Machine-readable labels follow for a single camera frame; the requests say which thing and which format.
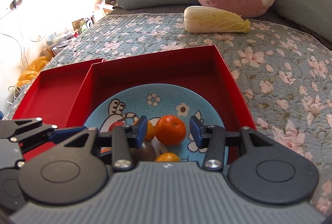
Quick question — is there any yellow orange kumquat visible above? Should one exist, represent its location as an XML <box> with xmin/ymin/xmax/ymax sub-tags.
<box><xmin>155</xmin><ymin>152</ymin><xmax>180</xmax><ymax>162</ymax></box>
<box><xmin>144</xmin><ymin>121</ymin><xmax>155</xmax><ymax>142</ymax></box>

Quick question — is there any dark brown tomato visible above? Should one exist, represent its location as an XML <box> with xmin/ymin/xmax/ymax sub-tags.
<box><xmin>130</xmin><ymin>141</ymin><xmax>156</xmax><ymax>163</ymax></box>

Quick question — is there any orange mandarin top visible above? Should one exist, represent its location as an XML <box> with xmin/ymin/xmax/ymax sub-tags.
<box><xmin>154</xmin><ymin>115</ymin><xmax>186</xmax><ymax>146</ymax></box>

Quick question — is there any small red apple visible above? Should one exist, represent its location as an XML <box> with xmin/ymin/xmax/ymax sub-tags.
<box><xmin>108</xmin><ymin>121</ymin><xmax>125</xmax><ymax>132</ymax></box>

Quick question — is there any left red tray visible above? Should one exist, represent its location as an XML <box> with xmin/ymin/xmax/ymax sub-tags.
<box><xmin>12</xmin><ymin>58</ymin><xmax>105</xmax><ymax>161</ymax></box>

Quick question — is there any red tray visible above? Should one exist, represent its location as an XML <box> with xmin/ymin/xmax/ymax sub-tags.
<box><xmin>12</xmin><ymin>58</ymin><xmax>105</xmax><ymax>161</ymax></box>
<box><xmin>65</xmin><ymin>45</ymin><xmax>258</xmax><ymax>165</ymax></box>

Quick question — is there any blue tiger plate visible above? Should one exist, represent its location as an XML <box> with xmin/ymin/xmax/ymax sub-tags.
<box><xmin>84</xmin><ymin>83</ymin><xmax>223</xmax><ymax>165</ymax></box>

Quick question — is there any yellow plastic bag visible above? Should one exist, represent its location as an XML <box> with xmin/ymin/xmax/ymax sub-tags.
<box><xmin>16</xmin><ymin>56</ymin><xmax>52</xmax><ymax>87</ymax></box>

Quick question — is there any right red tray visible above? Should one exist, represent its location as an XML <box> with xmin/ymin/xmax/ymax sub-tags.
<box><xmin>65</xmin><ymin>45</ymin><xmax>258</xmax><ymax>165</ymax></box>

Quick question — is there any floral quilt bedspread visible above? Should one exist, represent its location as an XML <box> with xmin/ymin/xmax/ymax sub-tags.
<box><xmin>2</xmin><ymin>12</ymin><xmax>332</xmax><ymax>215</ymax></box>

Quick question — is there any green white carton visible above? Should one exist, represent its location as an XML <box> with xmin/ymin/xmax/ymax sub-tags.
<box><xmin>72</xmin><ymin>16</ymin><xmax>95</xmax><ymax>34</ymax></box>

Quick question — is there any plush napa cabbage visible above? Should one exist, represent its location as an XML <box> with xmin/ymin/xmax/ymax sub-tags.
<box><xmin>183</xmin><ymin>6</ymin><xmax>251</xmax><ymax>33</ymax></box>

